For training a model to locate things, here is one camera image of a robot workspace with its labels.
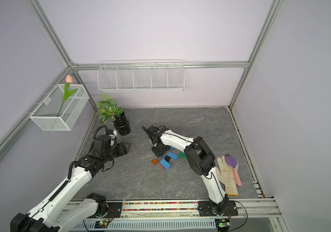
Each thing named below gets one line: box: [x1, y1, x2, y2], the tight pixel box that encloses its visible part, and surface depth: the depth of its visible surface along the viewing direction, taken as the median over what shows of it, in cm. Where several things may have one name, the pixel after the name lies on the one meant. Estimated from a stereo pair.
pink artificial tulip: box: [57, 74, 78, 117], surface depth 82 cm
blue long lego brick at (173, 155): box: [166, 151, 179, 160], surface depth 93 cm
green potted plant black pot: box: [96, 93, 131, 136], surface depth 88 cm
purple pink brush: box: [224, 153, 243, 187], surface depth 90 cm
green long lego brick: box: [178, 151, 187, 159], surface depth 94 cm
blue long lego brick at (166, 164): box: [159, 158, 172, 170], surface depth 86 cm
